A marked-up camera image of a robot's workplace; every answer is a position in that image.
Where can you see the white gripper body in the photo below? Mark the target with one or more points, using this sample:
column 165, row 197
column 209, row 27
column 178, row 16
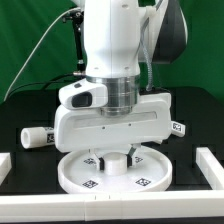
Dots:
column 149, row 120

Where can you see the white round table top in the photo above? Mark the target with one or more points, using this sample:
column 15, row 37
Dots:
column 152, row 171

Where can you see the white cross-shaped table base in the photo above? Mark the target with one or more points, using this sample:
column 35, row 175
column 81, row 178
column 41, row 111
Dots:
column 178, row 129

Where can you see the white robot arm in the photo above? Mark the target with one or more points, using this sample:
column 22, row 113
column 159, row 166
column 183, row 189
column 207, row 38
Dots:
column 105, row 109

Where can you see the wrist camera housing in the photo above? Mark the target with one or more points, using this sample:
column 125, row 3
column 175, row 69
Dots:
column 83, row 94

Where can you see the white left fence rail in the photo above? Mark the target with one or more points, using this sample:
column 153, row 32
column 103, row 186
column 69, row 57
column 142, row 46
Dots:
column 5, row 166

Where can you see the white fence rail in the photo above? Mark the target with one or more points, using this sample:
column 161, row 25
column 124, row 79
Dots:
column 86, row 207
column 210, row 167
column 5, row 166

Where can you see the white right fence rail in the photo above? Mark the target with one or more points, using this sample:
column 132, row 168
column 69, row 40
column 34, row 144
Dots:
column 210, row 167

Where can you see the white front fence rail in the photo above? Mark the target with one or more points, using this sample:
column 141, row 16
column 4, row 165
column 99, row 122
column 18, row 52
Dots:
column 86, row 207

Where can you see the black camera on stand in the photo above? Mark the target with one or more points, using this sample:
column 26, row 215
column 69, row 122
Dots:
column 77, row 17

